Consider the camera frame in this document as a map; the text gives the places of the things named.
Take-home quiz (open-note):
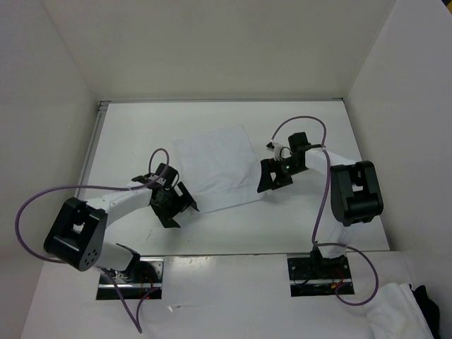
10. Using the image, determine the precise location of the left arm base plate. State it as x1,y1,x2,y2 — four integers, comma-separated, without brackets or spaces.
96,257,165,301

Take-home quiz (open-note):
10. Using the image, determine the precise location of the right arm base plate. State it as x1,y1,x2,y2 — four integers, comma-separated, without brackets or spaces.
287,251,355,297

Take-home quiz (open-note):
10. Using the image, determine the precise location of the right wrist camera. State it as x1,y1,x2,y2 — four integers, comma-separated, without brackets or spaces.
266,141,286,161

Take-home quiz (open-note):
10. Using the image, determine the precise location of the black cloth pile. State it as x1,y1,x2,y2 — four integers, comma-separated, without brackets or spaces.
412,285,441,339

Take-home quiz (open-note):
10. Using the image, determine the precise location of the white skirt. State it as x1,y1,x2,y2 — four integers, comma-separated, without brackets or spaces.
173,125,261,213

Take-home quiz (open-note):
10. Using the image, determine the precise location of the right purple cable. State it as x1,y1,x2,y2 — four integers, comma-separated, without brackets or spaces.
270,115,381,306

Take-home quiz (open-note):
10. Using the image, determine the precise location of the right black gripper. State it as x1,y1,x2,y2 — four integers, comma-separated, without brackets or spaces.
257,157,306,193

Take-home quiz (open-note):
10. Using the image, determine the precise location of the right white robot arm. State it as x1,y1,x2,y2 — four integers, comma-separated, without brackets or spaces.
173,126,383,278

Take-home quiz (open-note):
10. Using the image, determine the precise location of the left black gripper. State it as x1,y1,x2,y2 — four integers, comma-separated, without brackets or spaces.
151,182,198,227

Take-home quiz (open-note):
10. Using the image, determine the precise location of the purple cable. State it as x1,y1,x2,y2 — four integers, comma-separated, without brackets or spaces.
270,115,381,306
16,148,170,334

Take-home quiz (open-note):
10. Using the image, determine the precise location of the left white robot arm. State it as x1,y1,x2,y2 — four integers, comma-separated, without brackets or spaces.
44,163,196,283

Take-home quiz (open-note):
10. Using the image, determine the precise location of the white cloth pile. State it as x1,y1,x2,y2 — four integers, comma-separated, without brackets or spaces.
363,282,434,339

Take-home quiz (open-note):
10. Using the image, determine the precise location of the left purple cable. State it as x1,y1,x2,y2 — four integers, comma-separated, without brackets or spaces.
16,148,170,334

